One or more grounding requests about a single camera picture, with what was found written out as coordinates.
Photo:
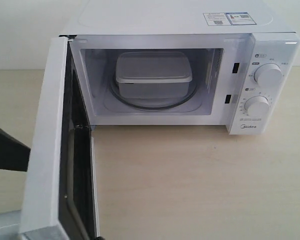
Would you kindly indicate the white lidded plastic container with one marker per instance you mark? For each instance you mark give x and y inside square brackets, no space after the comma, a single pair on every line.
[153,74]

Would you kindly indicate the white microwave door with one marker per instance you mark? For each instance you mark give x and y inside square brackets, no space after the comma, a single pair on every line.
[60,195]

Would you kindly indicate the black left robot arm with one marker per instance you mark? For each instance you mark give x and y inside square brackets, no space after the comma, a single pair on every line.
[14,155]

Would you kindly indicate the glass microwave turntable plate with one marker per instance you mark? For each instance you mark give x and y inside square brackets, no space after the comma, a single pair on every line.
[152,104]

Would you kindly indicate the white Midea microwave oven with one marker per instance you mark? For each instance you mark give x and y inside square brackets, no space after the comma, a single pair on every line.
[223,59]

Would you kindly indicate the white lower timer knob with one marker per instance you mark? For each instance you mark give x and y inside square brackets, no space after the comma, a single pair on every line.
[257,106]

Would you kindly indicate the warning label sticker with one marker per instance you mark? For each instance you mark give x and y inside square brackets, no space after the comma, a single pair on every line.
[228,19]

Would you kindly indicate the white upper control knob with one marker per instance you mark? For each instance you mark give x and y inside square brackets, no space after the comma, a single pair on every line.
[268,75]

